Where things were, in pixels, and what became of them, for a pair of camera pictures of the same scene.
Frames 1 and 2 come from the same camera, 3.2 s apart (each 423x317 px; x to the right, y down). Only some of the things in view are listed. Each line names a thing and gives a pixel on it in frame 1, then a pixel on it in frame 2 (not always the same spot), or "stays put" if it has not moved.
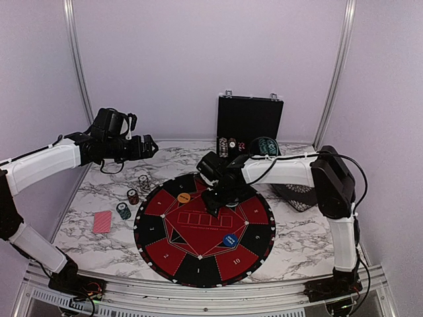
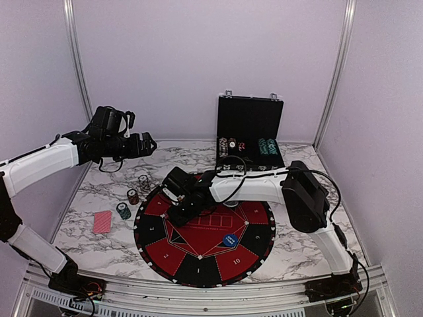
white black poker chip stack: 143,183 stays put
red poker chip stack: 133,196 stays put
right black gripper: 211,205 to 178,220
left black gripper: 137,153 stays put
